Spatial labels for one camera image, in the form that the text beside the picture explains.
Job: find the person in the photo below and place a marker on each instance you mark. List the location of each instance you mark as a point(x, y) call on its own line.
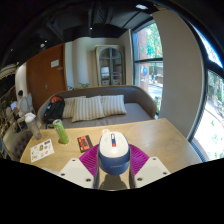
point(22, 103)

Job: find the green potted plant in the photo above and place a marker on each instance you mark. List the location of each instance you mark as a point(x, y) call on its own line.
point(81, 85)

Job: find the white and blue computer mouse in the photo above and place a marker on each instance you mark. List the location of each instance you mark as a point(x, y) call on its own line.
point(113, 151)

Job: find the brown wooden door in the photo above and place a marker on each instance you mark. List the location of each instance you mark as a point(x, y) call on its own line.
point(43, 83)

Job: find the black box with orange print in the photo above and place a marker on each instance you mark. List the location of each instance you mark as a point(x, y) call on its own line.
point(84, 143)

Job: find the clear shaker bottle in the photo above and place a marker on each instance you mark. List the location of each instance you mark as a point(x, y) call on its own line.
point(33, 128)

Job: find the black and orange backpack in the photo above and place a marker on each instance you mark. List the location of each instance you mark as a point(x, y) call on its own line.
point(54, 110)

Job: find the curved grey sofa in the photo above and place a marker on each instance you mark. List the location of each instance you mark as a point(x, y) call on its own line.
point(136, 111)

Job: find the striped beige pillow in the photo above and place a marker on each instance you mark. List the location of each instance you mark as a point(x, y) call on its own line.
point(67, 107)
point(114, 105)
point(88, 108)

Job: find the ceiling light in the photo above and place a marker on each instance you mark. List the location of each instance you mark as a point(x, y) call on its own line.
point(141, 6)

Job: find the grey tufted chair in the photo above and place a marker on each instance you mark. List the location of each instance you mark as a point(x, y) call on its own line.
point(16, 143)

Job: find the small white tube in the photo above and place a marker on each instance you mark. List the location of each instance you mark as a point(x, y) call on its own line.
point(105, 131)

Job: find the white sticker sheet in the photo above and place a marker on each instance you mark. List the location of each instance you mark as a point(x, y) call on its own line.
point(42, 150)

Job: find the white door sign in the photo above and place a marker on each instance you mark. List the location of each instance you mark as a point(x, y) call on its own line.
point(55, 63)

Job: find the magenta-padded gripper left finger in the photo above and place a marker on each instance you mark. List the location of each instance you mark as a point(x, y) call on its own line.
point(73, 171)

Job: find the arched grey shelf cabinet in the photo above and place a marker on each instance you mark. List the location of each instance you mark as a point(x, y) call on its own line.
point(110, 65)

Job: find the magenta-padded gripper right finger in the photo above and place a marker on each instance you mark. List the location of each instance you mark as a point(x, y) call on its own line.
point(151, 170)

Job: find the green drink can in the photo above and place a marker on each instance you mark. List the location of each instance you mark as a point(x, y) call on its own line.
point(61, 133)

